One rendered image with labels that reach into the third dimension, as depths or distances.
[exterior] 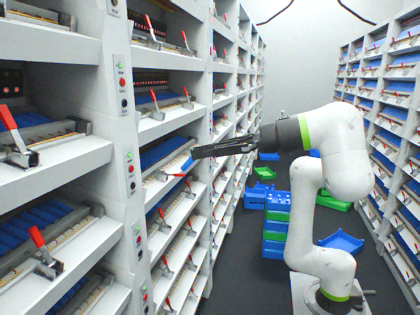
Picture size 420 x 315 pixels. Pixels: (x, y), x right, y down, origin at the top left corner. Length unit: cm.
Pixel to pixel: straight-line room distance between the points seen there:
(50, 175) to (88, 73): 22
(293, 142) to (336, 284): 77
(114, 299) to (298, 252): 78
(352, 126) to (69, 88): 61
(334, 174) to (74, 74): 59
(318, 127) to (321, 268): 74
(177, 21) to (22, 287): 107
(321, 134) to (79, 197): 58
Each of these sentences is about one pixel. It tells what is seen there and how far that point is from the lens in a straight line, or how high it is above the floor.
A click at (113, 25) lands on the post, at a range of 60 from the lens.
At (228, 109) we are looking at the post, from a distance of 190.
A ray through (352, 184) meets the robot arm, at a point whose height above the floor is 104.
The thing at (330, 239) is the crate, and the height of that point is 2.
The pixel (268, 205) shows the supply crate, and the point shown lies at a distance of 181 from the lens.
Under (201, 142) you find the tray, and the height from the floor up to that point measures 96.
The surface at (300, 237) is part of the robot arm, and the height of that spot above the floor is 62.
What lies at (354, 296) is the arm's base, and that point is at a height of 37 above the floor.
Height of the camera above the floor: 126
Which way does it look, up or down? 18 degrees down
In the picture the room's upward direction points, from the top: straight up
